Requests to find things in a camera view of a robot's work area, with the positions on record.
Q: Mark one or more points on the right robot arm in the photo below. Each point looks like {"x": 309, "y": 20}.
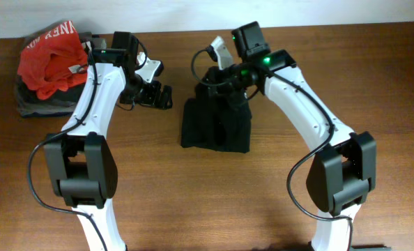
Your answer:
{"x": 343, "y": 170}

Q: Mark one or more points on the grey folded garment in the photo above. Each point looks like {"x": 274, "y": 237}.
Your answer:
{"x": 43, "y": 109}

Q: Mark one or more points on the red folded t-shirt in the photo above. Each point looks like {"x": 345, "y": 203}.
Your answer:
{"x": 48, "y": 63}

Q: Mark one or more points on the black t-shirt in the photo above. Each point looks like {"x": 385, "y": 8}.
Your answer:
{"x": 219, "y": 123}

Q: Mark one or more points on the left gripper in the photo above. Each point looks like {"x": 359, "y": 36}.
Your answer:
{"x": 152, "y": 98}

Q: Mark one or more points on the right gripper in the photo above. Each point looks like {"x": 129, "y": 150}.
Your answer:
{"x": 212, "y": 74}

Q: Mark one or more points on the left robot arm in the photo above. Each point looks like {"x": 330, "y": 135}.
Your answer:
{"x": 81, "y": 167}

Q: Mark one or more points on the dark folded garment stack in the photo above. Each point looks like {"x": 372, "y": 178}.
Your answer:
{"x": 29, "y": 97}

